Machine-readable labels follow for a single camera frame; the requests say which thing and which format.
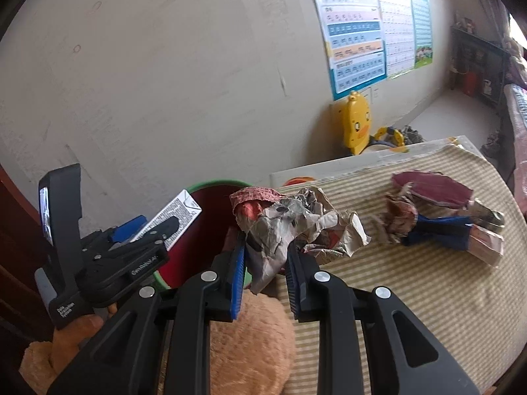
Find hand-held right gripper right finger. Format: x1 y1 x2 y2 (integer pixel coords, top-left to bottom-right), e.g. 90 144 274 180
286 241 480 395

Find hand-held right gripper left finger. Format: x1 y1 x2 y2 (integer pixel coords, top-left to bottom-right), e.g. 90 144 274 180
47 230 248 395

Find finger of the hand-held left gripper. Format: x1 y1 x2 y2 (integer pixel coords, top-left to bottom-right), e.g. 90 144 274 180
109 216 182 256
108 215 149 244

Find white milk carton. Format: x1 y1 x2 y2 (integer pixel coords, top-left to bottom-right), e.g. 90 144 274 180
132 189 202 251

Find green-rimmed red bin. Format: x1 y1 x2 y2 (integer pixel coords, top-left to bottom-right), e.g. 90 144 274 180
152 180 254 293

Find printed paper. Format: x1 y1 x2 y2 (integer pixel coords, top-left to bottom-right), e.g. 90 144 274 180
230 185 371 295

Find brown wrapper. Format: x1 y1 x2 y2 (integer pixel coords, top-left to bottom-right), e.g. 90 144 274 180
381 185 418 244

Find dark blue wrapper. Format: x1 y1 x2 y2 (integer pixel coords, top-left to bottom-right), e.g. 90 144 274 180
401 214 474 251

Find purple foil wrapper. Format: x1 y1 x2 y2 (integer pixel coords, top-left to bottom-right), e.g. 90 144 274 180
391 171 474 208

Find pink drink carton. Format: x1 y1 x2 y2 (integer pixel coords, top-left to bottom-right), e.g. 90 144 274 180
467 226 505 268

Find dark printed wrapper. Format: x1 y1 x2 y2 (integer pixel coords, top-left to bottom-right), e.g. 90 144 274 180
469 199 506 229

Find person's left hand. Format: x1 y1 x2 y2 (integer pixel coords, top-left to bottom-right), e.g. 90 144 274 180
53 302 120 344

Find tan plush toy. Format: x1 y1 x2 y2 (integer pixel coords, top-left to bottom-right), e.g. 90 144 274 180
18 290 297 395

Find beige striped table mat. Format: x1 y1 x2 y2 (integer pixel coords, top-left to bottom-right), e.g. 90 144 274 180
247 144 527 395

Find white table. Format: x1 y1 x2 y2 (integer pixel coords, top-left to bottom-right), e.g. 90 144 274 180
269 135 486 188

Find yellow duck toy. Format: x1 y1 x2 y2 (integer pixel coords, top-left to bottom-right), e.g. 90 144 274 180
344 92 373 156

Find yellow toy vehicle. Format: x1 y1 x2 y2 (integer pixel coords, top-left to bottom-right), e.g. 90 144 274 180
368 125 406 149

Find dark toy figures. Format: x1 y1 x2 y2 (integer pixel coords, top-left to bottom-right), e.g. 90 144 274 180
401 125 427 145

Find pair of shoes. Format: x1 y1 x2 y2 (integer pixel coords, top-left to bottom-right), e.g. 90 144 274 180
480 132 503 157

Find plaid bedsheet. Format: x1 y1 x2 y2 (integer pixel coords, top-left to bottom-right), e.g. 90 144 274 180
504 84 527 215

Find dark side table shelf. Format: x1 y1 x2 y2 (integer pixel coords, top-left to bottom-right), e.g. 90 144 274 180
449 25 511 110

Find purple pillow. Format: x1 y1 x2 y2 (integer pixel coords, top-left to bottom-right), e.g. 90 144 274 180
502 37 527 87

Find bright window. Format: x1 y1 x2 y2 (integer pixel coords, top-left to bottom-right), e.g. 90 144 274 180
508 12 527 44

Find blue alphabet wall poster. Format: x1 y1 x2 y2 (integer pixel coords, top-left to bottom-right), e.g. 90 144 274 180
307 0 388 101

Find white chart wall poster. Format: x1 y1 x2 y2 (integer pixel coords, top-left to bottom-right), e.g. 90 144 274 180
373 0 414 79

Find green chart wall poster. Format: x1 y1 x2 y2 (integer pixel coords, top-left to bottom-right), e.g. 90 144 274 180
407 0 435 68

